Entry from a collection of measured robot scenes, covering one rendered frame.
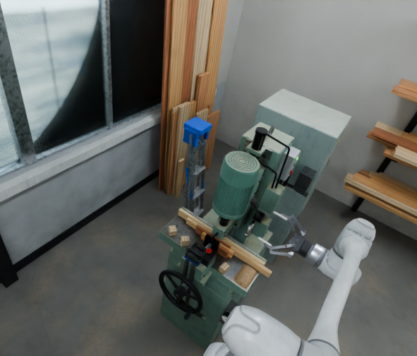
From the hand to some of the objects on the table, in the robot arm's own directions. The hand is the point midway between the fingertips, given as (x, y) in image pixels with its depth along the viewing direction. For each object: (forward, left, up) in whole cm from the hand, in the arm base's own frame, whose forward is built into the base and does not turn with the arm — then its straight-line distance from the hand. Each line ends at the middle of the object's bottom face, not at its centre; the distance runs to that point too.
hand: (267, 225), depth 136 cm
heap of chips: (-1, -1, -42) cm, 42 cm away
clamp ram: (+15, +18, -42) cm, 48 cm away
